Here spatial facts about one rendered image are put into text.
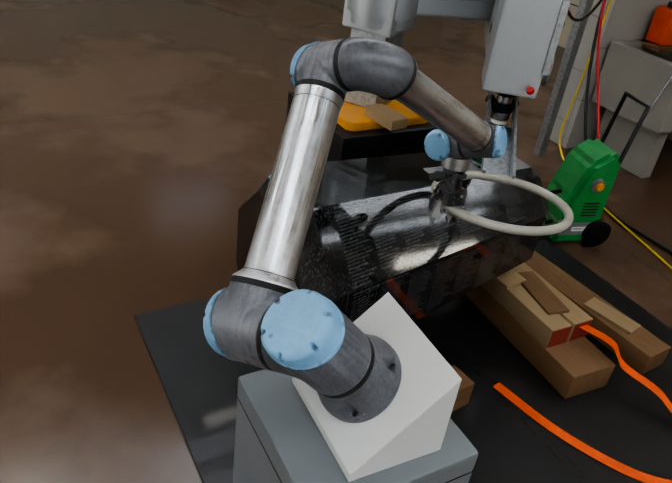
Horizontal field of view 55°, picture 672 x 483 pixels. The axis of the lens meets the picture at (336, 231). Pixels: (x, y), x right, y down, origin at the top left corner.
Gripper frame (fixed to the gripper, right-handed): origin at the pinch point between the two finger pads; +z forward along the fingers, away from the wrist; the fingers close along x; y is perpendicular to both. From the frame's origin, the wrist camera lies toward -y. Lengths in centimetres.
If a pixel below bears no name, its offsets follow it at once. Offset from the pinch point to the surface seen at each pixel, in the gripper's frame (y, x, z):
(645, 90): -171, 256, 8
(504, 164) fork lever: -27, 42, -7
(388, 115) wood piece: -94, 22, -2
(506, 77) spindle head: -47, 48, -35
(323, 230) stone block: -16.7, -34.6, 11.3
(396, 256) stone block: -11.7, -6.7, 21.5
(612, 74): -200, 251, 6
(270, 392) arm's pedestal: 62, -75, 6
